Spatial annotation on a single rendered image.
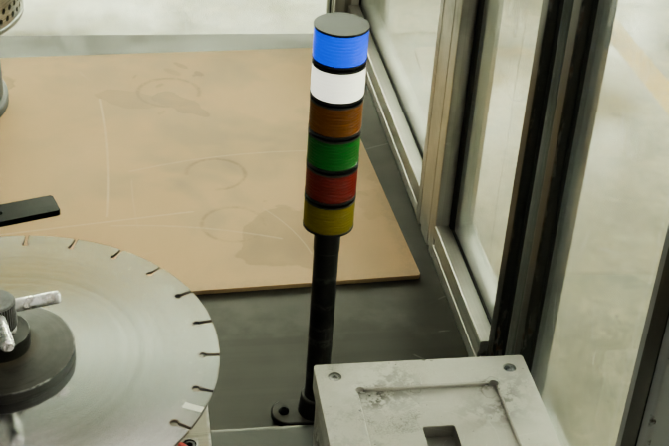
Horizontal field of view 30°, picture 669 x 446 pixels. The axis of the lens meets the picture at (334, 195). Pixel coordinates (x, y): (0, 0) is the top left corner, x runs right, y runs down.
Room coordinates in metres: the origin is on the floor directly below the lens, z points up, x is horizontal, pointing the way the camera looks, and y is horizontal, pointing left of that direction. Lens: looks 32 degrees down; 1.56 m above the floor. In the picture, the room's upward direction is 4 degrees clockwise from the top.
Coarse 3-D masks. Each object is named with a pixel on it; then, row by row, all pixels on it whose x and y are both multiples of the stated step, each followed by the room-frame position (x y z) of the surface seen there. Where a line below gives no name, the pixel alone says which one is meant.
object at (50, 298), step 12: (0, 300) 0.73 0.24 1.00; (12, 300) 0.73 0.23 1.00; (24, 300) 0.74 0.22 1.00; (36, 300) 0.74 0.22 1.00; (48, 300) 0.74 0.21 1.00; (60, 300) 0.75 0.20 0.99; (0, 312) 0.72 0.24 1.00; (12, 312) 0.72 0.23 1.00; (0, 324) 0.71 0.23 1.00; (12, 324) 0.72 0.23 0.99; (0, 336) 0.69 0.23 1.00; (12, 348) 0.69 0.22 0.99
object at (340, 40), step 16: (320, 16) 0.93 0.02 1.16; (336, 16) 0.93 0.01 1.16; (352, 16) 0.93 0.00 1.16; (320, 32) 0.90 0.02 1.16; (336, 32) 0.90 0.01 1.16; (352, 32) 0.90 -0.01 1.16; (368, 32) 0.92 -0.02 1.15; (320, 48) 0.90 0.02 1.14; (336, 48) 0.90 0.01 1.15; (352, 48) 0.90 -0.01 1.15; (320, 64) 0.90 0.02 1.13; (336, 64) 0.90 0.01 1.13; (352, 64) 0.90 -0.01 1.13
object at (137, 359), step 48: (0, 240) 0.88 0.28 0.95; (48, 240) 0.89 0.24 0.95; (0, 288) 0.82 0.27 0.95; (48, 288) 0.82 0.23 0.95; (96, 288) 0.82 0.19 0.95; (144, 288) 0.83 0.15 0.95; (96, 336) 0.76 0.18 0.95; (144, 336) 0.77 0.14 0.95; (192, 336) 0.77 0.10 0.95; (96, 384) 0.71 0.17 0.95; (144, 384) 0.71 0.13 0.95; (192, 384) 0.71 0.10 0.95; (0, 432) 0.65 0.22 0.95; (48, 432) 0.65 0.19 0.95; (96, 432) 0.65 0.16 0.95; (144, 432) 0.66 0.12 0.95
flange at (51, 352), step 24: (24, 312) 0.77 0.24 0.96; (48, 312) 0.78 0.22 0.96; (24, 336) 0.72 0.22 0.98; (48, 336) 0.74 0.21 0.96; (72, 336) 0.75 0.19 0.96; (0, 360) 0.71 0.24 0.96; (24, 360) 0.71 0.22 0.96; (48, 360) 0.72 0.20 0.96; (72, 360) 0.73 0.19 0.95; (0, 384) 0.69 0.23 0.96; (24, 384) 0.69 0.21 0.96; (48, 384) 0.70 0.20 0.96
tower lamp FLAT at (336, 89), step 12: (312, 60) 0.91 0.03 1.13; (312, 72) 0.91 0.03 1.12; (324, 72) 0.90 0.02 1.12; (336, 72) 0.90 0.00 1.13; (348, 72) 0.90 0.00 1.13; (360, 72) 0.90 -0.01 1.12; (312, 84) 0.91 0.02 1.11; (324, 84) 0.90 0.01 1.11; (336, 84) 0.90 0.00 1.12; (348, 84) 0.90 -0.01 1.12; (360, 84) 0.91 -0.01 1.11; (312, 96) 0.91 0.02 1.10; (324, 96) 0.90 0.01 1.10; (336, 96) 0.90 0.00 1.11; (348, 96) 0.90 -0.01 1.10; (360, 96) 0.91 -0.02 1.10
